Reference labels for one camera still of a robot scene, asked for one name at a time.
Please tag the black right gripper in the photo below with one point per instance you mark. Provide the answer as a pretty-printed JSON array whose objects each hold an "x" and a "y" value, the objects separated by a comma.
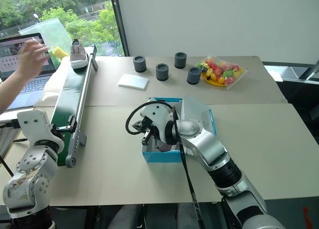
[{"x": 149, "y": 125}]

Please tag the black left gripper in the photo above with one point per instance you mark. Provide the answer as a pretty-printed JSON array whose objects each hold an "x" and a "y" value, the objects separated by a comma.
[{"x": 56, "y": 134}]

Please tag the clear plastic zip bag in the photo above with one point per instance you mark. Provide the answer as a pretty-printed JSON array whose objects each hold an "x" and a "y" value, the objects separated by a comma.
[{"x": 56, "y": 34}]

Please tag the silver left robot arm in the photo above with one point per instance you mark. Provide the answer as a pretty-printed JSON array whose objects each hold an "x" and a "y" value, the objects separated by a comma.
[{"x": 30, "y": 179}]

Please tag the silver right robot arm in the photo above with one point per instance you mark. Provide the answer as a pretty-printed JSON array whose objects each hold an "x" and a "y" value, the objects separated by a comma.
[{"x": 207, "y": 144}]

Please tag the person bare forearm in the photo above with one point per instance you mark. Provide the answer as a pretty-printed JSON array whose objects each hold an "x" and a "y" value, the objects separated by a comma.
[{"x": 10, "y": 92}]

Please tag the blue cardboard shoebox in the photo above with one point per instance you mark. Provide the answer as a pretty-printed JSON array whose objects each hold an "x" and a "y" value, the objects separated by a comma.
[{"x": 162, "y": 157}]

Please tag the person bare hand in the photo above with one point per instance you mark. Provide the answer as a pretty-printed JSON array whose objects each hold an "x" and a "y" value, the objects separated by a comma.
[{"x": 31, "y": 61}]

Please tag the grey canvas shoe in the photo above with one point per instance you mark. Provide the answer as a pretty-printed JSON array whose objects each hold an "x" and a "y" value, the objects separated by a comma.
[
  {"x": 78, "y": 55},
  {"x": 165, "y": 147}
]

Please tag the white foam pad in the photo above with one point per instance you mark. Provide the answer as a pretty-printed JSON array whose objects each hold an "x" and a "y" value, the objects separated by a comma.
[{"x": 133, "y": 81}]

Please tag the grey laptop computer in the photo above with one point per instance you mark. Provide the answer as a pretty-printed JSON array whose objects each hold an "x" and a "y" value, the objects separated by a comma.
[{"x": 30, "y": 87}]

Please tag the dark grey cylinder cup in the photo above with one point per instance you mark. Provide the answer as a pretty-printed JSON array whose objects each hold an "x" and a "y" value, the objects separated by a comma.
[
  {"x": 139, "y": 64},
  {"x": 194, "y": 76},
  {"x": 180, "y": 60},
  {"x": 162, "y": 72}
]

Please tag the yellow toy fruit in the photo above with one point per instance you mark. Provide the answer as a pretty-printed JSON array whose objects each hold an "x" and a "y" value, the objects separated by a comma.
[{"x": 60, "y": 52}]

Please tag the black metal rod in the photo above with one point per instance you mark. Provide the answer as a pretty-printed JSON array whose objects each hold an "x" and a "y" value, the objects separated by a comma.
[{"x": 7, "y": 165}]

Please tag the yellow plastic plate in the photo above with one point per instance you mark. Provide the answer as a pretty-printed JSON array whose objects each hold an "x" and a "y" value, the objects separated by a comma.
[{"x": 211, "y": 81}]

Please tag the dark rounded shape under table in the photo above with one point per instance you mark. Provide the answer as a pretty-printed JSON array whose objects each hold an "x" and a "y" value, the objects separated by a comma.
[{"x": 127, "y": 217}]

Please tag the clear bag of toy fruit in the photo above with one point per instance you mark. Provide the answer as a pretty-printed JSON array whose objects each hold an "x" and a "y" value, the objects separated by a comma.
[{"x": 224, "y": 72}]

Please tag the dark furniture beside table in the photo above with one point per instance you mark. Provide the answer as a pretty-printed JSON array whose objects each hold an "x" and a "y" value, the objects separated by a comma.
[{"x": 299, "y": 94}]

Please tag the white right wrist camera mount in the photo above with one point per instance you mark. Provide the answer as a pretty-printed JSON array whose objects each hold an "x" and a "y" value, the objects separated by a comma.
[{"x": 155, "y": 113}]

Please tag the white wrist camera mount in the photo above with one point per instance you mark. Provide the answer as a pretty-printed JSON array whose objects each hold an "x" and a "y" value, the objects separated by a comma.
[
  {"x": 32, "y": 123},
  {"x": 155, "y": 113}
]

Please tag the green conveyor belt silver frame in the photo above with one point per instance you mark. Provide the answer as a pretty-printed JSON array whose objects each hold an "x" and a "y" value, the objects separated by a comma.
[{"x": 71, "y": 99}]

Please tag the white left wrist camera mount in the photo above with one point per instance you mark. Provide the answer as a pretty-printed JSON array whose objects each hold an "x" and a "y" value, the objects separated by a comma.
[{"x": 32, "y": 123}]

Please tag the black window frame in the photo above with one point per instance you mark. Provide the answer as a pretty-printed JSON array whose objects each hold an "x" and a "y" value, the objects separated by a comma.
[{"x": 120, "y": 22}]

